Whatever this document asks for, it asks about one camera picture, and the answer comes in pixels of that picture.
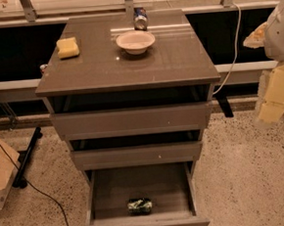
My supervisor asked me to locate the yellow sponge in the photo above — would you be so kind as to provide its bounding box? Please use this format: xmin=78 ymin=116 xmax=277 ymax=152
xmin=56 ymin=37 xmax=79 ymax=60

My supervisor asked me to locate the black stand leg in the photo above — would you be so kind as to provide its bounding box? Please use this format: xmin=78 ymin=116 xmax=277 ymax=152
xmin=12 ymin=127 xmax=43 ymax=188

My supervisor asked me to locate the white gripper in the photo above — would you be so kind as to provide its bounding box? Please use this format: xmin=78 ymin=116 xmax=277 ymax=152
xmin=243 ymin=0 xmax=284 ymax=124

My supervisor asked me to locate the green can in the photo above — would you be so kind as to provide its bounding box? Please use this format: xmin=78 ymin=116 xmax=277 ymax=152
xmin=127 ymin=198 xmax=153 ymax=215

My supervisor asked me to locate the white bowl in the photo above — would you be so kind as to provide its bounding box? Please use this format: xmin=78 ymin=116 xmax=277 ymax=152
xmin=116 ymin=30 xmax=155 ymax=55

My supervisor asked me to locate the blue silver soda can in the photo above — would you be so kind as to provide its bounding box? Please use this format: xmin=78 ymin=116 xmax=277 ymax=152
xmin=133 ymin=7 xmax=148 ymax=31

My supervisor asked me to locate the grey top drawer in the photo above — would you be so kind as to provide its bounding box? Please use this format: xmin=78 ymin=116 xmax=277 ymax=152
xmin=50 ymin=102 xmax=212 ymax=141

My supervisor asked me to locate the white cable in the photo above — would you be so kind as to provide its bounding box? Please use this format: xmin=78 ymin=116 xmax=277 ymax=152
xmin=206 ymin=2 xmax=249 ymax=97

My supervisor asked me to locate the black cable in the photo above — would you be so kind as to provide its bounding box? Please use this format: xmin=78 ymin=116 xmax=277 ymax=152
xmin=0 ymin=123 xmax=73 ymax=226

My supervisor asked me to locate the cardboard box left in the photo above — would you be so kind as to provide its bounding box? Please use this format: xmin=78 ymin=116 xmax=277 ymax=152
xmin=0 ymin=124 xmax=24 ymax=211

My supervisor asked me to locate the grey middle drawer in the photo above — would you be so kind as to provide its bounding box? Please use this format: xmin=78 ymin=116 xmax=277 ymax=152
xmin=71 ymin=141 xmax=203 ymax=170

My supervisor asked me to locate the black bracket behind cabinet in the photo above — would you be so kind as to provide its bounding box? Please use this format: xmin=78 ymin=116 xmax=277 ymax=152
xmin=214 ymin=89 xmax=234 ymax=118

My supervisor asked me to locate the grey drawer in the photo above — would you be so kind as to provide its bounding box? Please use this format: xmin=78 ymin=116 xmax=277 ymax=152
xmin=84 ymin=162 xmax=210 ymax=226
xmin=50 ymin=102 xmax=212 ymax=141
xmin=71 ymin=141 xmax=203 ymax=170

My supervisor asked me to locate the grey bottom drawer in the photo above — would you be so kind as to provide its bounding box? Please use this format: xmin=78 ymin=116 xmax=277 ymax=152
xmin=84 ymin=162 xmax=210 ymax=226

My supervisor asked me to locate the red can behind cabinet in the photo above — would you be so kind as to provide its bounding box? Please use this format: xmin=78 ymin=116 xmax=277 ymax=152
xmin=39 ymin=64 xmax=48 ymax=75

